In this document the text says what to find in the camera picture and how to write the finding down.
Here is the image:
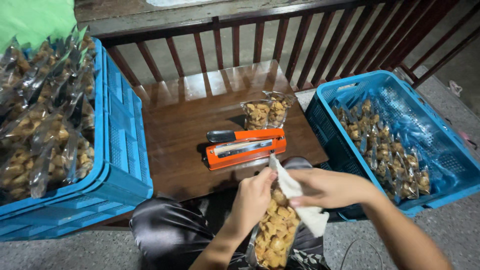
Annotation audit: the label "orange heat sealer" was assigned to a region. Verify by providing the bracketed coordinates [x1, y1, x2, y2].
[204, 128, 288, 172]

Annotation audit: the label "white cloth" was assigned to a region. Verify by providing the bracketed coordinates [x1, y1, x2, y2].
[268, 153, 331, 238]

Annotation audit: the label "green sheet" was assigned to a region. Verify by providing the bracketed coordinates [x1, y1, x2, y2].
[0, 0, 78, 54]

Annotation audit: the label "person's right hand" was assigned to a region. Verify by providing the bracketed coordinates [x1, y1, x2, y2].
[286, 167, 376, 210]

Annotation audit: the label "brown wooden low table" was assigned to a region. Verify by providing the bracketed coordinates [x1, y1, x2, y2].
[132, 59, 330, 204]

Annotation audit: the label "dark wooden railing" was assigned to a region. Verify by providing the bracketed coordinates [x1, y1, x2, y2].
[92, 0, 480, 92]

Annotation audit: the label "small clear snack bag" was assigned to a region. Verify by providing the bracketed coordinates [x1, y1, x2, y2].
[240, 99, 273, 131]
[262, 90, 298, 129]

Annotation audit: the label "person's left hand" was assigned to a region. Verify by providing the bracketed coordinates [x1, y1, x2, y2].
[230, 167, 278, 236]

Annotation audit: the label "clear bag of fried snacks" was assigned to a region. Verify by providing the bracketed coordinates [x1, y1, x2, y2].
[245, 186, 301, 270]

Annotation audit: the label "heap of clear snack packets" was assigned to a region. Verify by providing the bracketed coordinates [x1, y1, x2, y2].
[0, 25, 97, 201]

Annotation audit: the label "teal perforated plastic crate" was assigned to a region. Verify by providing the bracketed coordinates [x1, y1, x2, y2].
[304, 70, 480, 223]

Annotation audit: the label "thin dark cable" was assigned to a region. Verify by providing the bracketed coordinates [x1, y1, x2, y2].
[339, 239, 384, 270]

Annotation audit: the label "person's black satin trousers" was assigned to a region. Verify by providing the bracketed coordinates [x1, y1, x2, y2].
[129, 156, 331, 270]

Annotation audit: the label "blue plastic liner sheet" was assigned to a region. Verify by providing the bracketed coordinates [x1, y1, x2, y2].
[330, 83, 474, 196]

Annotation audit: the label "crumpled white pink scrap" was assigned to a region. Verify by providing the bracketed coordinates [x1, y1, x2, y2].
[448, 79, 464, 98]

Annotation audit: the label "blue plastic crate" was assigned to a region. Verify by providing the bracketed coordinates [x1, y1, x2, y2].
[0, 195, 140, 243]
[0, 37, 154, 222]

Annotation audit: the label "row of sealed snack packets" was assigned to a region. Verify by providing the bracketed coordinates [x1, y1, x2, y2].
[331, 98, 432, 205]

